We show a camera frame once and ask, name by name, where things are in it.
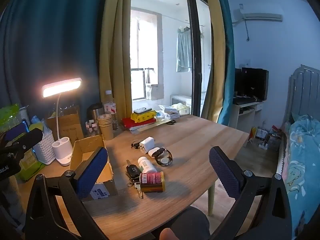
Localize blue printed blanket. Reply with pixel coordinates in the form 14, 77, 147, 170
282, 115, 320, 238

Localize white television desk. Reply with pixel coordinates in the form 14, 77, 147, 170
231, 97, 264, 130

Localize white air conditioner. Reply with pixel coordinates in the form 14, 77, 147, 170
233, 8, 283, 25

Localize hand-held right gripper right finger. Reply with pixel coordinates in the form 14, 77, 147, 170
207, 146, 293, 240

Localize grey bed headboard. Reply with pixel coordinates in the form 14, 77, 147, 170
282, 65, 320, 130

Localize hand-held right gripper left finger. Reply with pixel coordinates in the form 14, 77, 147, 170
24, 146, 110, 240

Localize white earbuds case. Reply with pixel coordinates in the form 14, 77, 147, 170
148, 147, 163, 158

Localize green packet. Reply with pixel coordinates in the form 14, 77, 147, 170
15, 147, 46, 182

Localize black car key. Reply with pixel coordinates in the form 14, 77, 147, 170
125, 159, 141, 180

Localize yellow wipes packet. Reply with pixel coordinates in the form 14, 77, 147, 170
131, 110, 157, 123

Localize dark red labelled jar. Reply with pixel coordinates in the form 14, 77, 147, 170
139, 171, 166, 193

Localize brown printed cardboard box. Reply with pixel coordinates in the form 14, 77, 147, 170
46, 106, 84, 145

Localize torn cardboard box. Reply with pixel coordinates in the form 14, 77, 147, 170
69, 134, 118, 200

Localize hanging pale green towel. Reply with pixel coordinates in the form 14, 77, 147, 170
176, 26, 193, 73

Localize black television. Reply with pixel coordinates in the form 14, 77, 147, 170
241, 67, 269, 101

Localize small white printed box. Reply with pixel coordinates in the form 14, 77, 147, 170
90, 182, 110, 200

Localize person's right hand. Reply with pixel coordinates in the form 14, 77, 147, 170
159, 227, 181, 240

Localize clear water bottle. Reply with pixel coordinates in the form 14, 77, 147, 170
104, 90, 118, 130

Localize patterned glass jar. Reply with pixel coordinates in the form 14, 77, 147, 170
85, 121, 100, 137

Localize white plastic basket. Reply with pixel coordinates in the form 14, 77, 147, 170
32, 130, 55, 165

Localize person's dark trouser leg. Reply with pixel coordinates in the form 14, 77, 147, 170
150, 206, 211, 240

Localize brown strap wristwatch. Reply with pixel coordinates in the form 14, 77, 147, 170
153, 147, 173, 167

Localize white flat boxes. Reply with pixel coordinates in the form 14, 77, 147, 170
164, 105, 180, 119

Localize red book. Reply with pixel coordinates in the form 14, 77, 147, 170
122, 117, 157, 130

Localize teal curtain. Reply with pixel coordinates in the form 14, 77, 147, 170
0, 0, 110, 135
216, 0, 237, 130

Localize yellow curtain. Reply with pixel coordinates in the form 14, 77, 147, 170
202, 0, 235, 120
99, 0, 133, 120

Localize white charger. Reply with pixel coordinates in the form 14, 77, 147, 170
139, 137, 156, 155

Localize light blue packet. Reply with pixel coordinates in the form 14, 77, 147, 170
31, 115, 52, 133

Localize white pill bottle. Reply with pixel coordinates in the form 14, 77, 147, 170
138, 156, 158, 174

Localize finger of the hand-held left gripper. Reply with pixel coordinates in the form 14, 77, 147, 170
14, 128, 43, 155
4, 120, 30, 142

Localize green plastic bag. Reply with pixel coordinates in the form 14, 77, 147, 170
0, 104, 20, 130

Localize white desk lamp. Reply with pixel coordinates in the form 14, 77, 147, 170
42, 77, 82, 167

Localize pale green table leg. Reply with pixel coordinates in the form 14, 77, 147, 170
207, 180, 216, 217

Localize silver key bunch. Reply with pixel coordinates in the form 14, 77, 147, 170
127, 177, 145, 200

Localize stainless steel thermos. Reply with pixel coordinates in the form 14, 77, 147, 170
87, 102, 104, 130

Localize pale yellow box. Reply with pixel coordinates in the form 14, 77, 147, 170
172, 102, 192, 117

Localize black sliding door frame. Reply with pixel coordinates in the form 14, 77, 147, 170
186, 0, 213, 117

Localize clear document folder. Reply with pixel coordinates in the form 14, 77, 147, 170
129, 119, 175, 132

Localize stack of paper cups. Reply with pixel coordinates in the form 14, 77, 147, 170
97, 114, 114, 141

